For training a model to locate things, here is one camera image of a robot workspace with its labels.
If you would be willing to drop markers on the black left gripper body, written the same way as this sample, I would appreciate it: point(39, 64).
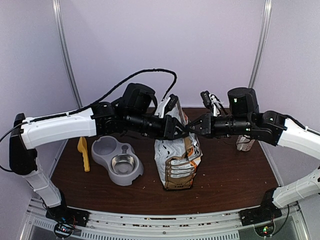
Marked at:
point(139, 124)

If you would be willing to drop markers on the right aluminium frame post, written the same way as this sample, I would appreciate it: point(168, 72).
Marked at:
point(264, 30)

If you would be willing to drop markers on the dog food bag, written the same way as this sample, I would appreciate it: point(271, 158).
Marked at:
point(177, 161)

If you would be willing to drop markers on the steel bowl in feeder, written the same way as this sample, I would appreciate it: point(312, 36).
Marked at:
point(123, 164)

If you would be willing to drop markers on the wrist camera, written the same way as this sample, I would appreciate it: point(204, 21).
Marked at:
point(166, 105)
point(213, 104)

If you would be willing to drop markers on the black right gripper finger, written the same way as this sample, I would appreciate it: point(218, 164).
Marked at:
point(201, 122)
point(195, 131)

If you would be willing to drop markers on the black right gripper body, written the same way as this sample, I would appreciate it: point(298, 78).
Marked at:
point(238, 126)

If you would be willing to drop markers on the grey double pet feeder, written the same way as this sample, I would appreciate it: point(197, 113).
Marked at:
point(105, 148)

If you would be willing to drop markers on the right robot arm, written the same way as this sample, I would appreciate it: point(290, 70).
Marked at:
point(270, 127)

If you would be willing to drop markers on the aluminium frame post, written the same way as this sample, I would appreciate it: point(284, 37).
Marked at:
point(65, 53)
point(264, 30)

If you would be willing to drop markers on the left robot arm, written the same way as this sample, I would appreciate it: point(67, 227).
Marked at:
point(127, 113)

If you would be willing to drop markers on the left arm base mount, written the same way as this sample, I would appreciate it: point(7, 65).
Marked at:
point(68, 216)

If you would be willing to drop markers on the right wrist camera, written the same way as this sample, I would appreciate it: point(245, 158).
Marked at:
point(213, 104)

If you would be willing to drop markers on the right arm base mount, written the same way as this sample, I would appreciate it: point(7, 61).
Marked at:
point(260, 214)

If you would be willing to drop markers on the front aluminium rail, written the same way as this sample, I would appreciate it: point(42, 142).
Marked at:
point(224, 225)

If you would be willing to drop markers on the patterned mug yellow inside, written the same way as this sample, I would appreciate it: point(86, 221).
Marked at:
point(244, 143)

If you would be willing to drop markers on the yellow plastic scoop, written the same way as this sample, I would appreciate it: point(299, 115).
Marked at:
point(82, 147)

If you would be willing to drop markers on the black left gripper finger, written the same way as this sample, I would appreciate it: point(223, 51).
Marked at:
point(180, 134)
point(181, 127)

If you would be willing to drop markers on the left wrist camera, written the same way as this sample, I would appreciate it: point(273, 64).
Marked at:
point(166, 105)

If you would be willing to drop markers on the left aluminium frame post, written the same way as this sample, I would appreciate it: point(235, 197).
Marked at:
point(65, 53)

